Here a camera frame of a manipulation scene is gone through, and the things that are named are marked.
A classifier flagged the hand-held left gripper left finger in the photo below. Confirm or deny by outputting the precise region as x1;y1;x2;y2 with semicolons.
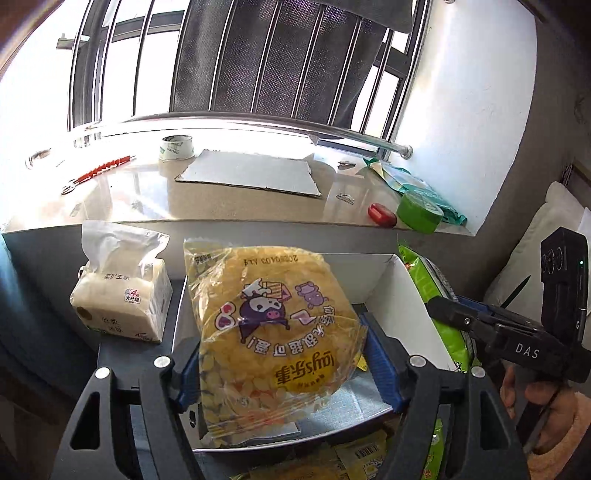
50;339;206;480

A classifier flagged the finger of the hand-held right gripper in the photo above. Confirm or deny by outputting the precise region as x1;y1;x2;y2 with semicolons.
455;296;543;330
426;298;497;340

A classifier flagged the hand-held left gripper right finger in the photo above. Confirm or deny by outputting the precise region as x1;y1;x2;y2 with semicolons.
359;311;532;480

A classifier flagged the green snack bag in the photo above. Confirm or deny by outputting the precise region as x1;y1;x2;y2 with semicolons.
398;237;476;374

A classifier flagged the white cardboard box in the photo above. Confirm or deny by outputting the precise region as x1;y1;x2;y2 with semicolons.
173;251;467;455

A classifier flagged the yellow snack bag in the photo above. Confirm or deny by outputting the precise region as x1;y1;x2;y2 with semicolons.
184;237;370;448

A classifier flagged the person's right forearm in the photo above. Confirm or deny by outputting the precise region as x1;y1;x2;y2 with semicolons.
526;401;591;480

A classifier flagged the person's right hand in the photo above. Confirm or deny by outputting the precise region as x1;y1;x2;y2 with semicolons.
501;367;561;418

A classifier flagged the white padded chair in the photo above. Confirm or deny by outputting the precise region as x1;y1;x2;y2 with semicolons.
482;181;591;315

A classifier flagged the yellow barcode packet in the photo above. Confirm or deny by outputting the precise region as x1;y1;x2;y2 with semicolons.
259;429;398;480

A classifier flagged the green yellow packet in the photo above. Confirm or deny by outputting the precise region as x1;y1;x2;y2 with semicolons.
427;418;446;480

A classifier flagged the white tissue pack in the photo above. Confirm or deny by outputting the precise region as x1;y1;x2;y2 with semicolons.
69;220;174;344

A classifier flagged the green tape roll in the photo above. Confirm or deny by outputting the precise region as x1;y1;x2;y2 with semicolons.
396;191;445;234

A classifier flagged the small red case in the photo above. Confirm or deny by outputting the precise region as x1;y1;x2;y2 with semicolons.
368;203;398;228

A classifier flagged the green plastic packet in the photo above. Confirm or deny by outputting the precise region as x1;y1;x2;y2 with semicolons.
362;157;468;227

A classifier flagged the flat cardboard sheet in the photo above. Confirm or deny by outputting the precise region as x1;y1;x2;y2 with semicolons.
174;149;323;198

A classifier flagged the red beaded tool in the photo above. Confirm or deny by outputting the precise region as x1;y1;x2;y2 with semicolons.
61;154;138;195

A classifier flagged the clear tape roll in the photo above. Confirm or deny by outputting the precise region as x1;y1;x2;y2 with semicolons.
158;135;195;162

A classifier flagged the grey hanging towel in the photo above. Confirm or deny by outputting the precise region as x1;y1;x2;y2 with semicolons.
351;0;414;34

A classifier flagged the dark mesh cloth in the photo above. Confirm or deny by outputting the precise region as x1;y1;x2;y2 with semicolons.
171;0;389;130

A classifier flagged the metal window grille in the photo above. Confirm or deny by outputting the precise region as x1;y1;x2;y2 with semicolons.
58;0;428;139

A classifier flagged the metal rail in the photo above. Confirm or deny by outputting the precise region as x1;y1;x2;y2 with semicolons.
69;113;413;160

